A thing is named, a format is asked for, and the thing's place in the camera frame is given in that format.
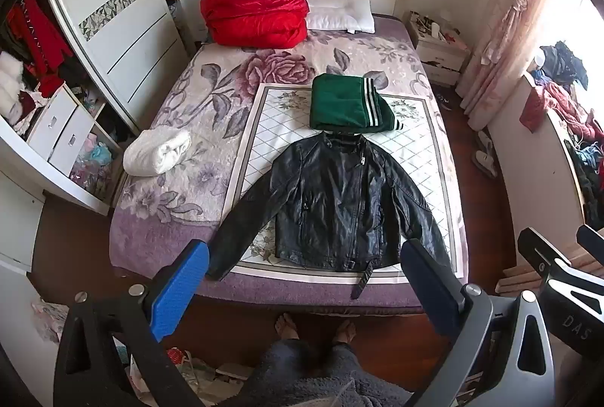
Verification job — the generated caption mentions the white diamond-patterned mat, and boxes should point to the white diamond-patterned mat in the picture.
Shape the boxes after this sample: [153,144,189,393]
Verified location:
[234,83,461,278]

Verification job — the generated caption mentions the nightstand clutter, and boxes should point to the nightstand clutter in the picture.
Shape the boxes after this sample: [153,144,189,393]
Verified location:
[410,11,467,48]

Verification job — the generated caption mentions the person's foot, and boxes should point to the person's foot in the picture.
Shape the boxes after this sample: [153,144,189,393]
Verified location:
[275,313,301,342]
[331,319,357,345]

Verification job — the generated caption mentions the person's left foot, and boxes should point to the person's left foot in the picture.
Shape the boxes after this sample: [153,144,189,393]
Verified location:
[275,313,301,342]

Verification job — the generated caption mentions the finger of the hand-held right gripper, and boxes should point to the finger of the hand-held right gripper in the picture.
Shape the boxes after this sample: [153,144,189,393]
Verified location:
[576,224,604,256]
[518,227,573,282]

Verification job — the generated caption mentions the white wardrobe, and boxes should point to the white wardrobe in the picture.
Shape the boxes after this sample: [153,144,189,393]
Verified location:
[0,0,192,219]

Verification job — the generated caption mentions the black leather jacket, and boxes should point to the black leather jacket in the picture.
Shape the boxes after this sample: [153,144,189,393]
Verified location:
[206,134,454,300]

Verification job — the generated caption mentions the white folded cloth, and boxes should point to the white folded cloth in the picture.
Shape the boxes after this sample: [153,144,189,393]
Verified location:
[123,127,192,176]

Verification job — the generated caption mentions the red quilt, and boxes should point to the red quilt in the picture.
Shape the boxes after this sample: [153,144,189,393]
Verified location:
[199,0,310,48]

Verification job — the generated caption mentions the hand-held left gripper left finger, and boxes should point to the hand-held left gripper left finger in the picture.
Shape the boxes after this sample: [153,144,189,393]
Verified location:
[53,239,211,407]

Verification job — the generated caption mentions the pair of white slippers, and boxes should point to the pair of white slippers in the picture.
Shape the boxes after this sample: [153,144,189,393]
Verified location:
[472,131,499,179]

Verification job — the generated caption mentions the white nightstand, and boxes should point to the white nightstand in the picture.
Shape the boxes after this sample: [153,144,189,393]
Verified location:
[407,11,471,87]

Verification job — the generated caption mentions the person's right foot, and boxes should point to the person's right foot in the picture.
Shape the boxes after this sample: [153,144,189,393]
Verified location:
[331,319,357,345]

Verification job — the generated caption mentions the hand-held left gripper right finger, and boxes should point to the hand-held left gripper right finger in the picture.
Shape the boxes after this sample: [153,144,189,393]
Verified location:
[400,238,556,407]

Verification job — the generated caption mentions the green striped folded garment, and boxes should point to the green striped folded garment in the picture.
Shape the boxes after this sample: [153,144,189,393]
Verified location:
[309,74,396,133]

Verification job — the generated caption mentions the purple floral blanket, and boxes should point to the purple floral blanket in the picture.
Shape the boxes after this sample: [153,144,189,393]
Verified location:
[109,14,469,308]

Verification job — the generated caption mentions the plastic bags clutter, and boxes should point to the plastic bags clutter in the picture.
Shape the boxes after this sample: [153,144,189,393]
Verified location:
[126,345,258,407]

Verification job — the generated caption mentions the pink crumpled cloth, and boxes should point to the pink crumpled cloth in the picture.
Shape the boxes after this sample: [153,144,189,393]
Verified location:
[31,298,68,344]

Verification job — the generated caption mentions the pile of mixed clothes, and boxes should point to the pile of mixed clothes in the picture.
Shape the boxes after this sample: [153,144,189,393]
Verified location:
[519,41,604,231]

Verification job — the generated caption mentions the red hanging clothes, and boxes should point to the red hanging clothes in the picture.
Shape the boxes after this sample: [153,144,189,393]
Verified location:
[6,0,74,99]

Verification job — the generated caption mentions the white fluffy garment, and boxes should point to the white fluffy garment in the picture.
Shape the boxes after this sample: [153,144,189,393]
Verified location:
[0,52,28,127]

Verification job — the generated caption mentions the white pillow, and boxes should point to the white pillow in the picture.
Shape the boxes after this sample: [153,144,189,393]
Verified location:
[306,0,377,33]

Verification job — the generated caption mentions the grey fleece pants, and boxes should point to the grey fleece pants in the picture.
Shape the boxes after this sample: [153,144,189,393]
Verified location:
[219,338,412,407]

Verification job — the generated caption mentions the pink curtain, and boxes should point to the pink curtain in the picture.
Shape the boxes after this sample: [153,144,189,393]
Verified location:
[455,0,569,131]

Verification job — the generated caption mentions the wooden boards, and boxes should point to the wooden boards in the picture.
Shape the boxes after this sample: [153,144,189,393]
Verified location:
[495,241,604,296]

